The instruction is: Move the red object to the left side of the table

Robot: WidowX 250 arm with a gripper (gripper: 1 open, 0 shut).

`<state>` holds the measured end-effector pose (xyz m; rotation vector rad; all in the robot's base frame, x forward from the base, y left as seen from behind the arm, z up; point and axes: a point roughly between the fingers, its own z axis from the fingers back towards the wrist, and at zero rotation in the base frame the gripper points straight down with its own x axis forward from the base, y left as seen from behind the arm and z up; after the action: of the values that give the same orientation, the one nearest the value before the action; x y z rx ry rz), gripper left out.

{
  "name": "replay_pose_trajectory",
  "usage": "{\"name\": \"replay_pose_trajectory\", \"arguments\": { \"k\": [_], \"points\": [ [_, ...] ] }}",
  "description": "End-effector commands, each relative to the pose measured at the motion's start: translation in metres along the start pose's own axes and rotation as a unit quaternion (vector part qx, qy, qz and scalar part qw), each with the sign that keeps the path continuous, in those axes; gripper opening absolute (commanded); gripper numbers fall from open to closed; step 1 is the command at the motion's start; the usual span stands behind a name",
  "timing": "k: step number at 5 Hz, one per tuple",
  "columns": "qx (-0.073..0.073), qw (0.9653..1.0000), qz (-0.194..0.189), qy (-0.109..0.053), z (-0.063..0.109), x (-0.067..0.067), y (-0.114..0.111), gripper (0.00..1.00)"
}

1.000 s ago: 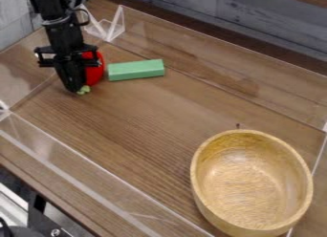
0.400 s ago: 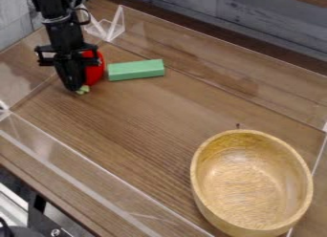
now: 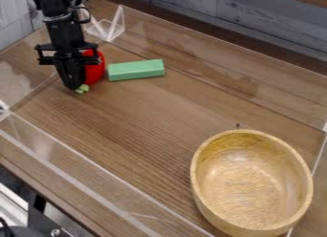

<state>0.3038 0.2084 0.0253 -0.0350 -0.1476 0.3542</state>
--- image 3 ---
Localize green rectangular block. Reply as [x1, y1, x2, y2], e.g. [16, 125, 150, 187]
[108, 59, 164, 81]

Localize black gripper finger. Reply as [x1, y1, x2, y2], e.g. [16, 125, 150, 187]
[55, 58, 86, 90]
[83, 55, 103, 65]

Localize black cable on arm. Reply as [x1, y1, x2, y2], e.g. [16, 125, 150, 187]
[70, 5, 92, 25]

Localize clear acrylic enclosure wall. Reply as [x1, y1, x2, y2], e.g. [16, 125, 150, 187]
[0, 7, 327, 237]

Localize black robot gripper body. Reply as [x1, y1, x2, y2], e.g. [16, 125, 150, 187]
[35, 15, 99, 65]

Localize wooden bowl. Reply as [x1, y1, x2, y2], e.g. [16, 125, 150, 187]
[191, 129, 313, 237]

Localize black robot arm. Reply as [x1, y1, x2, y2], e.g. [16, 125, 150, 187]
[34, 0, 102, 90]

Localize red toy strawberry green leaves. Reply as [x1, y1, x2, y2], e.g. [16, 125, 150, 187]
[75, 52, 104, 94]

